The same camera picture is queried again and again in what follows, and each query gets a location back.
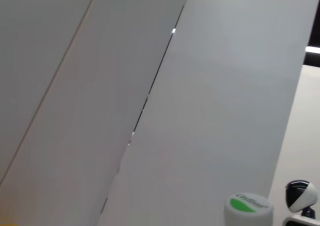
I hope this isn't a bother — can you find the clear green-label water bottle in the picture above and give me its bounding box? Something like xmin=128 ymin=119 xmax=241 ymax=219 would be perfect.
xmin=223 ymin=192 xmax=274 ymax=226

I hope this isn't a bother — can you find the white humanoid robot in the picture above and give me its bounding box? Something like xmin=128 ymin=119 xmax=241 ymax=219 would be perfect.
xmin=281 ymin=180 xmax=320 ymax=226

